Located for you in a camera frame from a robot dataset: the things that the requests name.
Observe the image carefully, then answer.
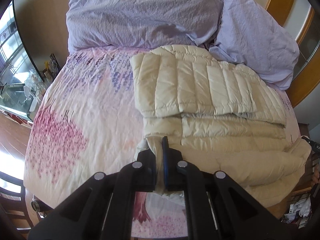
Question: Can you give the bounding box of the cream quilted down jacket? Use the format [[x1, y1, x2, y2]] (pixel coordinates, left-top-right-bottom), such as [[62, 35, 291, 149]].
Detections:
[[130, 45, 311, 207]]

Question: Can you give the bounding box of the cluttered bedside table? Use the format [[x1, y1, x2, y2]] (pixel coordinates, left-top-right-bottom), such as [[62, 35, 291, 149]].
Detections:
[[280, 124, 319, 228]]

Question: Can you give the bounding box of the pink floral bed sheet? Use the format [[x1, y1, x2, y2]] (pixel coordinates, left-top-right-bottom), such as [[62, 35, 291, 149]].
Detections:
[[23, 46, 301, 239]]

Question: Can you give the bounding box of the dark wooden chair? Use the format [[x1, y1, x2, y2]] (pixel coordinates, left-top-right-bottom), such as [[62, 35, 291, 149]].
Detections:
[[1, 172, 33, 233]]

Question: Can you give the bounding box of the glass cabinet with clutter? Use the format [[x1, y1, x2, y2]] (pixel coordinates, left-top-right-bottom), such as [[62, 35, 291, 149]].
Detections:
[[1, 2, 61, 123]]

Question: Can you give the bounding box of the lavender pillow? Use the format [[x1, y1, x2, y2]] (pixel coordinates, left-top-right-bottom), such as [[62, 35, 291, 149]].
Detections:
[[208, 0, 299, 90]]

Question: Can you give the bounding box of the lavender folded duvet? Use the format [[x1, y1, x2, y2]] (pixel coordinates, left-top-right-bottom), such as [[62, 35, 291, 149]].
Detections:
[[66, 0, 223, 52]]

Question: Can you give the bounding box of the wooden headboard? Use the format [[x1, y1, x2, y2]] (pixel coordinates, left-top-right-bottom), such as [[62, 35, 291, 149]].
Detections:
[[265, 0, 319, 107]]

